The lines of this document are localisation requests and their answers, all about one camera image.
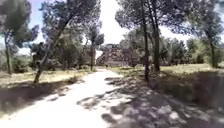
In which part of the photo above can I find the brown brick building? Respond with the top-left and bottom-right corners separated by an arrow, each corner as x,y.
95,44 -> 135,68

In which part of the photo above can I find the pine tree with straight trunk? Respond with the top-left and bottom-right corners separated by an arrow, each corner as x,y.
115,0 -> 168,82
146,0 -> 188,73

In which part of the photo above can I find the pale gravel path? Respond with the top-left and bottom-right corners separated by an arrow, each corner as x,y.
0,68 -> 224,128

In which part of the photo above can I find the wood of trees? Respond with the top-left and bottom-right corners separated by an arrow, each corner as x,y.
0,0 -> 224,76

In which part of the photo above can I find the leaning pine tree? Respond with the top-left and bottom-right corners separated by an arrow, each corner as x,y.
32,0 -> 102,85

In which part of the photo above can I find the dry grass verge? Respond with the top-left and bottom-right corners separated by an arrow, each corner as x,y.
109,63 -> 224,111
0,67 -> 95,115

